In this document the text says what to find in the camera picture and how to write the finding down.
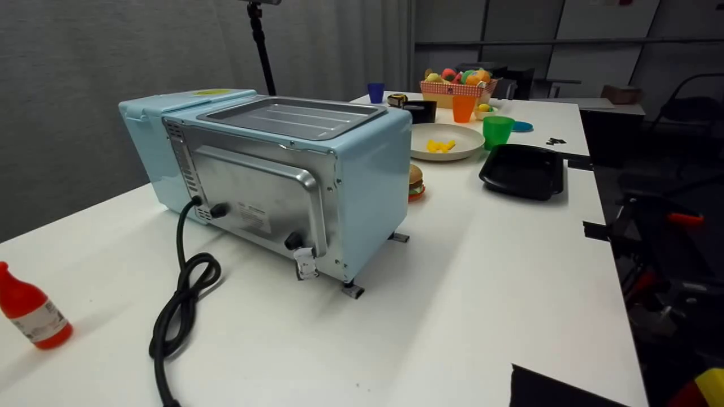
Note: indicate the yellow potato chips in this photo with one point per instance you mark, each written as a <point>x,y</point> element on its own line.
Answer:
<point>439,144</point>

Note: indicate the beige round plate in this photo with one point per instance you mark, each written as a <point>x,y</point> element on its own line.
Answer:
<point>468,140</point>

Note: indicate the blue plastic cup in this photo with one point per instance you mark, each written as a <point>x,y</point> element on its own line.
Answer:
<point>376,90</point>

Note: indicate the orange plastic cup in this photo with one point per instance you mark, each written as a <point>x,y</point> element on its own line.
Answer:
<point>463,107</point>

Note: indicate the green plastic cup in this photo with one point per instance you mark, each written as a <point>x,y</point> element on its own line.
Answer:
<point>496,129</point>

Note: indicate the light blue toaster oven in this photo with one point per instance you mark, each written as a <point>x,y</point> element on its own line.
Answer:
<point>322,183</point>

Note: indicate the toy hamburger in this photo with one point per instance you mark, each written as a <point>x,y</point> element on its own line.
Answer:
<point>417,185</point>

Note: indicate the small yellow green toy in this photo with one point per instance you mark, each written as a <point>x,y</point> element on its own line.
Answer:
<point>397,100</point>

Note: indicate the small black box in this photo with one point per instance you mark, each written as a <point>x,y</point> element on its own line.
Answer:
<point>421,112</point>

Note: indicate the black square tray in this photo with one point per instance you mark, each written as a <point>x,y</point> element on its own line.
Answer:
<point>524,169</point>

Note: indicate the blue round lid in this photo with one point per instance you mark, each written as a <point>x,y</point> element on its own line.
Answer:
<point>524,126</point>

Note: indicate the red plastic bottle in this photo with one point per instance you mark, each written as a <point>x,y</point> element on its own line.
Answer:
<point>32,313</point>

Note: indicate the yellow and red object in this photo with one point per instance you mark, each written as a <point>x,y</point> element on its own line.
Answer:
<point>706,390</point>

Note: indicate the black camera tripod pole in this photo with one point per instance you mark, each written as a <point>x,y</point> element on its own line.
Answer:
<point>253,12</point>

